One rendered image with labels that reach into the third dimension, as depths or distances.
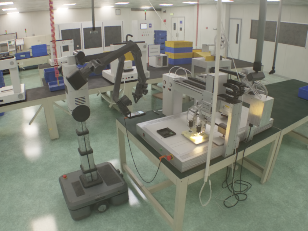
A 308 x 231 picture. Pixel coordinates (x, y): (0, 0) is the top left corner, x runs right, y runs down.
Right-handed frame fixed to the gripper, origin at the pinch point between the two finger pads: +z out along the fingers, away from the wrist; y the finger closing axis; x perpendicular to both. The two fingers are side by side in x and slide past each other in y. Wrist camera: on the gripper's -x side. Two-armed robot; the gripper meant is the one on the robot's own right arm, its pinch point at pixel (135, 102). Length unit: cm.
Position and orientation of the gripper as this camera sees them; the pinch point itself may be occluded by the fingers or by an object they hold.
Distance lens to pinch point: 221.2
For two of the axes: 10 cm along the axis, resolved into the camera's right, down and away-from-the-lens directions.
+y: -6.1, -3.2, 7.3
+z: -2.1, 9.5, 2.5
